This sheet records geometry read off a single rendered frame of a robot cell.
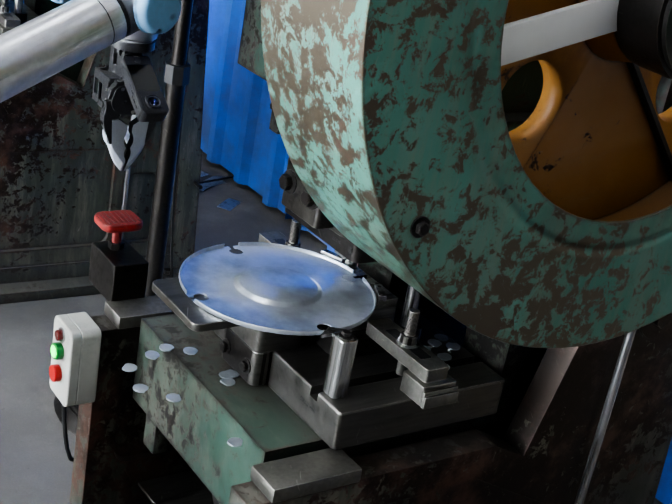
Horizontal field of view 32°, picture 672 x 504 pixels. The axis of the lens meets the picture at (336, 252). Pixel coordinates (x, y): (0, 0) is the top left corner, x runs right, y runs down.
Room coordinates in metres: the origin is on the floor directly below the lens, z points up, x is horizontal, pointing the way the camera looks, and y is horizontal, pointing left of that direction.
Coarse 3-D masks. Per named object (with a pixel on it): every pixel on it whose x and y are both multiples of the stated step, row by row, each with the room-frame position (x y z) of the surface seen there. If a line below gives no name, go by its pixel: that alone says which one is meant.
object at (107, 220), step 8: (96, 216) 1.74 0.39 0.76; (104, 216) 1.74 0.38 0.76; (112, 216) 1.75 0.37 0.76; (120, 216) 1.75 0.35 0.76; (128, 216) 1.76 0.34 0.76; (136, 216) 1.76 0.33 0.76; (104, 224) 1.71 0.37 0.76; (112, 224) 1.71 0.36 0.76; (120, 224) 1.72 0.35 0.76; (128, 224) 1.73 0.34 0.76; (136, 224) 1.74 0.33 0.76; (112, 232) 1.71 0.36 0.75; (120, 232) 1.72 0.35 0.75; (112, 240) 1.74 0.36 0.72; (120, 240) 1.74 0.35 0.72
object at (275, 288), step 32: (192, 256) 1.59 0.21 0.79; (224, 256) 1.62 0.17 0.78; (256, 256) 1.64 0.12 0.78; (288, 256) 1.67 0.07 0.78; (320, 256) 1.68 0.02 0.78; (192, 288) 1.49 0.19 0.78; (224, 288) 1.51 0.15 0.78; (256, 288) 1.52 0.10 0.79; (288, 288) 1.54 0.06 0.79; (320, 288) 1.57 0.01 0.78; (352, 288) 1.59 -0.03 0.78; (256, 320) 1.43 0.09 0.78; (288, 320) 1.45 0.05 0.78; (320, 320) 1.47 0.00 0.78; (352, 320) 1.49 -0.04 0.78
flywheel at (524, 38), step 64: (512, 0) 1.21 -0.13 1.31; (576, 0) 1.26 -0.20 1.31; (640, 0) 1.20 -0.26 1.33; (512, 64) 1.22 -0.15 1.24; (576, 64) 1.28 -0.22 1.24; (640, 64) 1.24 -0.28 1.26; (576, 128) 1.29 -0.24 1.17; (640, 128) 1.36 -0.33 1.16; (576, 192) 1.31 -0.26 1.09; (640, 192) 1.38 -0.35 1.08
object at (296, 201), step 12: (288, 168) 1.59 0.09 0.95; (288, 180) 1.57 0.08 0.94; (300, 180) 1.56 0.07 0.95; (288, 192) 1.58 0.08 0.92; (300, 192) 1.56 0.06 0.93; (288, 204) 1.58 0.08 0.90; (300, 204) 1.55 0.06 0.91; (312, 204) 1.52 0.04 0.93; (300, 216) 1.55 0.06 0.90; (312, 216) 1.53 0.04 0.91; (324, 216) 1.52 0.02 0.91; (324, 228) 1.53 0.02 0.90; (336, 228) 1.53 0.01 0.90
